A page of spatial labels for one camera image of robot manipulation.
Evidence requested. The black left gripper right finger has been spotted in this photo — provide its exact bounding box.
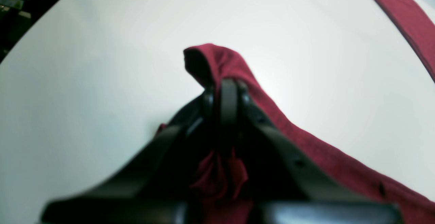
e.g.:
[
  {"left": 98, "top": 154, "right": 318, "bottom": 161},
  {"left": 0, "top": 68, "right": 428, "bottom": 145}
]
[{"left": 220, "top": 79, "right": 401, "bottom": 224}]

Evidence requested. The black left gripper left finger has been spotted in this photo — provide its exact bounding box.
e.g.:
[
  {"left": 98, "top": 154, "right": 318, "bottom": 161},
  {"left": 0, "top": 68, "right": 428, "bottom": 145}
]
[{"left": 41, "top": 90, "right": 214, "bottom": 224}]

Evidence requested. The dark red long-sleeve t-shirt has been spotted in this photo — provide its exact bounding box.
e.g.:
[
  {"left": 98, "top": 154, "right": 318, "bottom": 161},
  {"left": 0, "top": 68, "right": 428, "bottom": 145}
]
[{"left": 183, "top": 0, "right": 434, "bottom": 224}]

